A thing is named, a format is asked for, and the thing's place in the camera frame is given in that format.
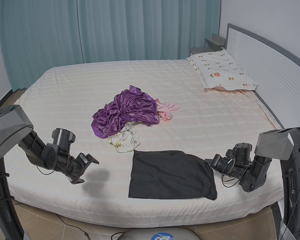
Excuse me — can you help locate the white printed pillow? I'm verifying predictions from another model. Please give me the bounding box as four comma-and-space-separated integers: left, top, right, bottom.
186, 47, 259, 91

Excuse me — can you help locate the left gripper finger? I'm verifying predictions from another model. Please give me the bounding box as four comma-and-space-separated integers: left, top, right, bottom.
86, 154, 100, 166
67, 176, 86, 185

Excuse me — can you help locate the black cable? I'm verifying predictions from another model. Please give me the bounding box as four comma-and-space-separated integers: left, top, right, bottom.
221, 169, 241, 187
36, 166, 56, 175
55, 213, 88, 237

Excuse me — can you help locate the white printed garment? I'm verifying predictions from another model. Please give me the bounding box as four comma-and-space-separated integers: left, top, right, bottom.
107, 121, 142, 154

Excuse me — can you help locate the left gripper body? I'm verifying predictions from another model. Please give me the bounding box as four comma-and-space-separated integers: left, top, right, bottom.
64, 153, 89, 179

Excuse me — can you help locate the grey bedside table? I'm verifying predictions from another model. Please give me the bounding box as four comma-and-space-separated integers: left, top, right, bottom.
190, 33, 226, 57

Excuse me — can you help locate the black T-shirt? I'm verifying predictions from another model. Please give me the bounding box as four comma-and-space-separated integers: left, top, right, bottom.
128, 149, 218, 201

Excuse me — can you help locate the bed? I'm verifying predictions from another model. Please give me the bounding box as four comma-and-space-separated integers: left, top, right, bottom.
4, 23, 300, 228

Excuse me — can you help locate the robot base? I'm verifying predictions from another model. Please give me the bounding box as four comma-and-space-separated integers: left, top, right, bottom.
114, 228, 198, 240

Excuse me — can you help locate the pink garment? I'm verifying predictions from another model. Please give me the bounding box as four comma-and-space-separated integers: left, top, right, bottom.
154, 98, 181, 122

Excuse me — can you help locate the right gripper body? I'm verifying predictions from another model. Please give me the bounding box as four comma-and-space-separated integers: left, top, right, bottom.
211, 153, 231, 176

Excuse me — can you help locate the purple garment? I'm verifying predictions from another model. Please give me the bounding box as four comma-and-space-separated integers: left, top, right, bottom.
91, 85, 161, 139

